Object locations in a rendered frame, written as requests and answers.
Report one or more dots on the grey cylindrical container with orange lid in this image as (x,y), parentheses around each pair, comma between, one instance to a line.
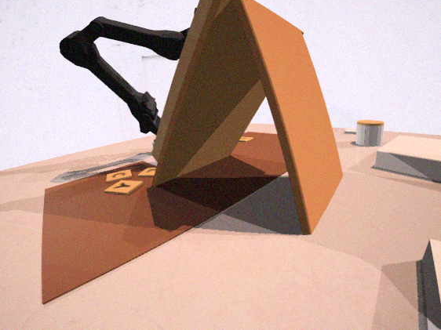
(369,132)

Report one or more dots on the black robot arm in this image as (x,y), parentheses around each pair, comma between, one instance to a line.
(79,48)

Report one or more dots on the white rectangular box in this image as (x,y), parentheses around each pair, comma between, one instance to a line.
(416,156)

